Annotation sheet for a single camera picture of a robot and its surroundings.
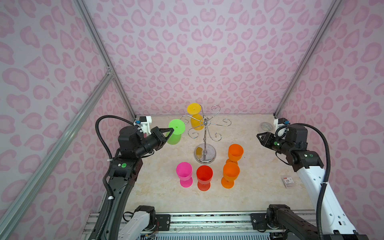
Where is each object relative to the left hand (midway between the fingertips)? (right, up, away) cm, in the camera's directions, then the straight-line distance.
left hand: (174, 127), depth 62 cm
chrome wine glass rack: (+15, -17, +35) cm, 42 cm away
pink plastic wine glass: (+3, -23, +15) cm, 28 cm away
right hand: (+40, -3, +10) cm, 41 cm away
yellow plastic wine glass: (+8, +9, +16) cm, 20 cm away
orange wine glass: (+28, -24, +18) cm, 40 cm away
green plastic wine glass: (+1, 0, +4) cm, 4 cm away
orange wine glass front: (+31, -14, +22) cm, 40 cm away
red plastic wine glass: (+13, -25, +17) cm, 33 cm away
